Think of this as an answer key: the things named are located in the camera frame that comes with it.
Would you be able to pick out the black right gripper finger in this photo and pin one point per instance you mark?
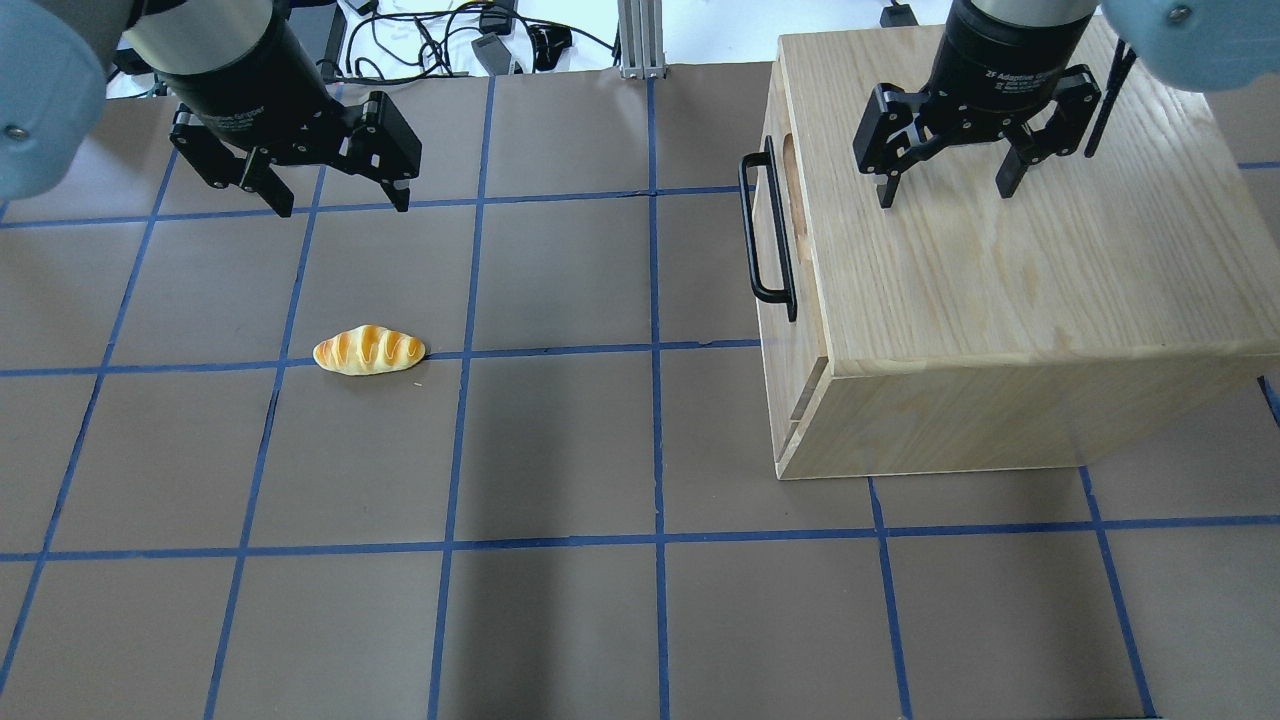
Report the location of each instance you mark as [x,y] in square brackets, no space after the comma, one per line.
[1074,99]
[894,134]

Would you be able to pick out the wooden drawer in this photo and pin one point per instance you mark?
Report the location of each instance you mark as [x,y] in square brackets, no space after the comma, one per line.
[792,370]
[775,226]

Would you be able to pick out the aluminium frame post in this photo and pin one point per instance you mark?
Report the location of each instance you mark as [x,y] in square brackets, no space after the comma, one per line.
[639,45]

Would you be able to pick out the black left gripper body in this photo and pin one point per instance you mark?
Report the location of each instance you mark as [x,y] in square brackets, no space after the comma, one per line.
[258,88]

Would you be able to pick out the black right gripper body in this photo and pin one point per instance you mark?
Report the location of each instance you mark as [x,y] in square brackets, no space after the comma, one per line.
[993,62]

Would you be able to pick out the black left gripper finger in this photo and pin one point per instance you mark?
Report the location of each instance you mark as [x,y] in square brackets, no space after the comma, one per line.
[381,146]
[219,167]

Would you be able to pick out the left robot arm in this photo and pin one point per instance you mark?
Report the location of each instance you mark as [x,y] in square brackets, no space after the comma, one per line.
[56,62]

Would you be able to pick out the wooden drawer cabinet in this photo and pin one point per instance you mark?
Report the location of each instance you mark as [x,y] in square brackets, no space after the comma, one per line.
[965,332]

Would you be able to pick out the toy bread loaf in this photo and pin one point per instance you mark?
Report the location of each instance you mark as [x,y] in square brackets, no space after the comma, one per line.
[369,350]

